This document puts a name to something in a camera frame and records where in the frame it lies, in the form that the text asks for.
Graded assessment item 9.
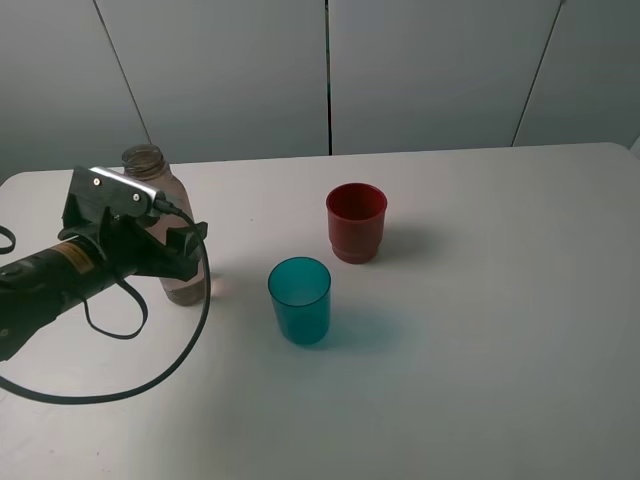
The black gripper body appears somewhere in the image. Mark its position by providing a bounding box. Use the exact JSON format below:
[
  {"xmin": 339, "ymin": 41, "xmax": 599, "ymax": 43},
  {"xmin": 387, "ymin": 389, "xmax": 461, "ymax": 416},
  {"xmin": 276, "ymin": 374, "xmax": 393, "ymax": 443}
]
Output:
[{"xmin": 58, "ymin": 212, "xmax": 200, "ymax": 281}]

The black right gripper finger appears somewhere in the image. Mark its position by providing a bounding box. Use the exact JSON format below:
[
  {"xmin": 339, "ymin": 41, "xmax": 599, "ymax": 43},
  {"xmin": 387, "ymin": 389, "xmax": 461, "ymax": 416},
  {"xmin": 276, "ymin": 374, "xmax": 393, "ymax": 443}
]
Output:
[{"xmin": 165, "ymin": 222, "xmax": 208, "ymax": 249}]

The clear brownish plastic bottle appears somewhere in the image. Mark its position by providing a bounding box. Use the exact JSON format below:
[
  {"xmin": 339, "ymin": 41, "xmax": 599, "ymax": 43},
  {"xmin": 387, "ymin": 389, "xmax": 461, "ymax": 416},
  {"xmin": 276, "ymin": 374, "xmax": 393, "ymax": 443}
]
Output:
[{"xmin": 122, "ymin": 144, "xmax": 206, "ymax": 306}]

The teal translucent plastic cup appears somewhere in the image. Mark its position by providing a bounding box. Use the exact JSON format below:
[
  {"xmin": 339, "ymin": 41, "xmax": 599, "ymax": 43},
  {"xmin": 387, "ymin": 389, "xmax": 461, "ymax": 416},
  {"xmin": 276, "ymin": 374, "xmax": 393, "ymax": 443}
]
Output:
[{"xmin": 267, "ymin": 256, "xmax": 332, "ymax": 346}]

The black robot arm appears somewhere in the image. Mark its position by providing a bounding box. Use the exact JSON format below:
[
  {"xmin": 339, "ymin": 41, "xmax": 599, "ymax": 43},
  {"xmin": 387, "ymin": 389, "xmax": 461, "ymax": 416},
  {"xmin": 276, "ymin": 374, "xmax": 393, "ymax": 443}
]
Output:
[{"xmin": 1, "ymin": 208, "xmax": 208, "ymax": 361}]

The red plastic cup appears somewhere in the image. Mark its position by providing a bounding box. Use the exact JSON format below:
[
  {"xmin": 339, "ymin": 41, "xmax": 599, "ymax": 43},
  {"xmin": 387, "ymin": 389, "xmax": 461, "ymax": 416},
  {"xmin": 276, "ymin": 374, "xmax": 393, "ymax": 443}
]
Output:
[{"xmin": 325, "ymin": 183, "xmax": 388, "ymax": 264}]

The black camera cable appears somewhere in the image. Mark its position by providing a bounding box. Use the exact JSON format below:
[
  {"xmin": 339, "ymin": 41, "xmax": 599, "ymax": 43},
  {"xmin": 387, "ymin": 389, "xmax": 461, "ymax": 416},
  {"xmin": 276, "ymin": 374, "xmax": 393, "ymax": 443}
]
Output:
[{"xmin": 0, "ymin": 198, "xmax": 211, "ymax": 403}]

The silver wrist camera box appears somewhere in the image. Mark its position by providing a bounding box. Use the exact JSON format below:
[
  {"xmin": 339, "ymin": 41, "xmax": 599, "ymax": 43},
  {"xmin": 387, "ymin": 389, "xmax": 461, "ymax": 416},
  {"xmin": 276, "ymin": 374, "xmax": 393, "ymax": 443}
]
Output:
[{"xmin": 62, "ymin": 167, "xmax": 167, "ymax": 229}]

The thin black cable loop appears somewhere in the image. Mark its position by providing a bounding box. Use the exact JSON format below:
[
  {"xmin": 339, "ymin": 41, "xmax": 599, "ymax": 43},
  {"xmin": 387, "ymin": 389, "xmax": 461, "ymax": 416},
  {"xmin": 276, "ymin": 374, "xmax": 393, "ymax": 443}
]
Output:
[{"xmin": 0, "ymin": 225, "xmax": 149, "ymax": 340}]

